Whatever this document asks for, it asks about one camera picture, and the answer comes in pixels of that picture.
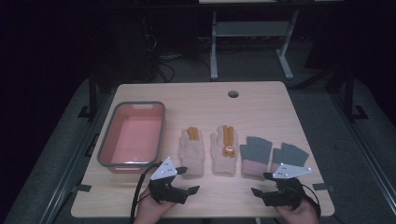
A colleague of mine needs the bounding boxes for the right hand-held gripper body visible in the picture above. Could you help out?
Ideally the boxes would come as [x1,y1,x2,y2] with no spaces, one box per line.
[262,161,313,209]

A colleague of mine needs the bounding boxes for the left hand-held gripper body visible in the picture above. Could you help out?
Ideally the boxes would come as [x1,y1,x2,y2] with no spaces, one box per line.
[148,156,191,205]

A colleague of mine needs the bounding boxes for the beige knit glove orange fingers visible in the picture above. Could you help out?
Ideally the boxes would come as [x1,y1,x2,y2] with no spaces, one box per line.
[178,126,205,177]

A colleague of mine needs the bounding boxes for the grey and pink fingerless glove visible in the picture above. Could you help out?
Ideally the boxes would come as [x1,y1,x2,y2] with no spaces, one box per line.
[269,142,310,174]
[239,135,274,180]

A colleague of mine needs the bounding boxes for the beige knit glove bear patch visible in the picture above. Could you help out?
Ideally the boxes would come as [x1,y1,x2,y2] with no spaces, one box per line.
[209,124,239,176]

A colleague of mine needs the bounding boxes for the pink plastic basin grey rim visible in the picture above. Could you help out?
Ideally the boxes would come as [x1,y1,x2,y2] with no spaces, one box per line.
[96,101,166,175]

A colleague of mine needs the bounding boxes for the person's right hand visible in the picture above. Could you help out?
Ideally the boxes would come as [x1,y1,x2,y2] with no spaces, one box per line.
[274,198,320,224]

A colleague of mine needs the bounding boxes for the person's left hand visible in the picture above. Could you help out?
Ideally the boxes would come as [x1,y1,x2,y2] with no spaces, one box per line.
[133,188,177,224]

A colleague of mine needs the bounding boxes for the grey tape strip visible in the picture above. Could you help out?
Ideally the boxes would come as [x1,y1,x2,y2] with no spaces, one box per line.
[312,182,336,192]
[71,183,93,193]

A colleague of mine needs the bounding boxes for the black metal stand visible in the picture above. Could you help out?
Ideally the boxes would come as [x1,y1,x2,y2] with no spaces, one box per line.
[78,69,100,121]
[342,63,370,122]

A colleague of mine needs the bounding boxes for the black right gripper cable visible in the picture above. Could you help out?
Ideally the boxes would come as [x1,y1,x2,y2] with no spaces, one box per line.
[300,183,322,218]

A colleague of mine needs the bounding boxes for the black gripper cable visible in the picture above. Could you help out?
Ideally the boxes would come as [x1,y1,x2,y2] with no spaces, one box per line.
[300,183,322,218]
[129,161,163,224]

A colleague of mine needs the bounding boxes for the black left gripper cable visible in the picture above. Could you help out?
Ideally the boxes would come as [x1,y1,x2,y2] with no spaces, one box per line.
[129,161,163,224]

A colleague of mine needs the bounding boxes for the black floor cables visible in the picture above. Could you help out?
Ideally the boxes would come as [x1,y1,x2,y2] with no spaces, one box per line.
[153,52,213,84]

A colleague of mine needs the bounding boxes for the white metal desk frame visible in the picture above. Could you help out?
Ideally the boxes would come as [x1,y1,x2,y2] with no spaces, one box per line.
[209,8,301,81]

